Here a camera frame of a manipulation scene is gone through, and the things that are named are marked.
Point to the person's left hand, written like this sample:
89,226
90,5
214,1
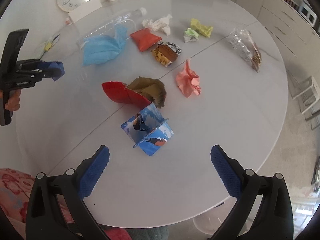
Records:
14,101

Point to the white tissue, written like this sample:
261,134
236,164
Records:
158,25

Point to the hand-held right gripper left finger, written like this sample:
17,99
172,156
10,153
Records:
96,171

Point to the clear plastic snack bag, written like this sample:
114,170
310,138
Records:
243,47

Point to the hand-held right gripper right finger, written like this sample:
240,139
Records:
225,172

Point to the crumpled yellow paper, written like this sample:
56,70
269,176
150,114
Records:
202,28

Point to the crushed clear plastic bottle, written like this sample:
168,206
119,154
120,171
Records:
130,16

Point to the blue face mask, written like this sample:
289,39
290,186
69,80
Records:
100,50

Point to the red snack packet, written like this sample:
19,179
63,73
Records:
145,38

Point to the open foil snack wrapper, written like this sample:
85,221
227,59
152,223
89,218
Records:
165,53

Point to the teal quilted clothing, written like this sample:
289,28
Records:
150,233

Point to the crumpled pink paper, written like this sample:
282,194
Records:
187,80

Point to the small yellow object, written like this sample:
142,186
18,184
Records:
48,46

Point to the red and brown paper bag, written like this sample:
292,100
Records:
125,95

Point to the blue printed carton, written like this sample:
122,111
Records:
150,130

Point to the crumpled green paper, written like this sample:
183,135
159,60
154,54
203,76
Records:
190,35

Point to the white picture frame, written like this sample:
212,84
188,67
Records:
308,12

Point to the person's floral clothing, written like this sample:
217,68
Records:
12,192

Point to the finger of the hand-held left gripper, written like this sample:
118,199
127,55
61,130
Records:
58,73
53,65

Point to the white drawer cabinet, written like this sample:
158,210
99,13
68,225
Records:
282,22

